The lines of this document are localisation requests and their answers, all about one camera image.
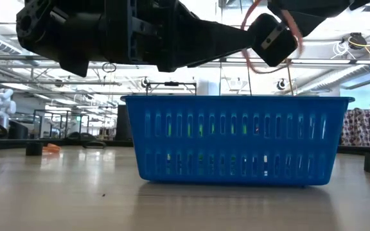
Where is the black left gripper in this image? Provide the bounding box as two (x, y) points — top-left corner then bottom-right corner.
(15, 0), (186, 78)

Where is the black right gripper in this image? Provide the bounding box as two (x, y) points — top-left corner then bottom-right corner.
(266, 0), (370, 38)

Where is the black upright panel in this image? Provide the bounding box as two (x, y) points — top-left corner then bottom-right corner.
(116, 104), (134, 142)

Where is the blue plastic basket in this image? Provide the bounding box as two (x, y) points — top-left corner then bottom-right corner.
(120, 95), (355, 187)

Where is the white robot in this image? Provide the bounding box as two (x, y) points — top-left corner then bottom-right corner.
(0, 88), (17, 131)

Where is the patterned cloth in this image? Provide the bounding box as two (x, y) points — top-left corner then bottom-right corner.
(341, 108), (370, 148)

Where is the black box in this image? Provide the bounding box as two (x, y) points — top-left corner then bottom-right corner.
(7, 121), (29, 141)

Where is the hanging black wire ring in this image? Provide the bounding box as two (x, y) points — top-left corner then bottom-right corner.
(102, 62), (118, 74)

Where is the distant black rig frame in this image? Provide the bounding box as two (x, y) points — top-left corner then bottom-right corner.
(145, 81), (198, 96)

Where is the horizontal metal rail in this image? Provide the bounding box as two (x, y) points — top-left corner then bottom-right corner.
(0, 55), (370, 64)

